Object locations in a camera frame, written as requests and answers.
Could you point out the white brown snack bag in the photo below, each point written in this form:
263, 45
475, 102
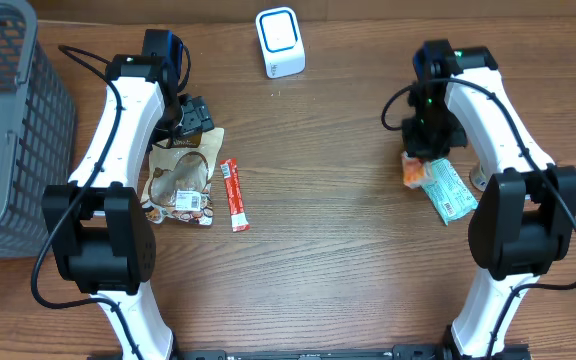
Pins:
179, 183

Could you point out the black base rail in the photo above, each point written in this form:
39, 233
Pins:
313, 355

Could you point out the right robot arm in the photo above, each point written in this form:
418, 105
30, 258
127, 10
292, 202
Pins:
526, 215

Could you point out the orange Kleenex tissue pack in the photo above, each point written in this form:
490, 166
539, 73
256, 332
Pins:
416, 172

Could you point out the grey plastic mesh basket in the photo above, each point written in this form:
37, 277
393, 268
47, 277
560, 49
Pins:
38, 123

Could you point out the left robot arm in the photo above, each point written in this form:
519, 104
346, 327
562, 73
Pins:
98, 231

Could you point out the teal orange soup packet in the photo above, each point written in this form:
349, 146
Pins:
450, 196

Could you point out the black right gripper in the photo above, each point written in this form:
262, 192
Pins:
431, 145

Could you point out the white barcode scanner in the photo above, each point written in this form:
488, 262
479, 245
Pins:
280, 41

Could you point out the red snack packet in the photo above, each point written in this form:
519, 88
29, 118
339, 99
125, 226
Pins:
229, 170

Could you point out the green white cup container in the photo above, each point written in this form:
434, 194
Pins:
478, 177

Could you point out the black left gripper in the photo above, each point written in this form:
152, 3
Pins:
194, 118

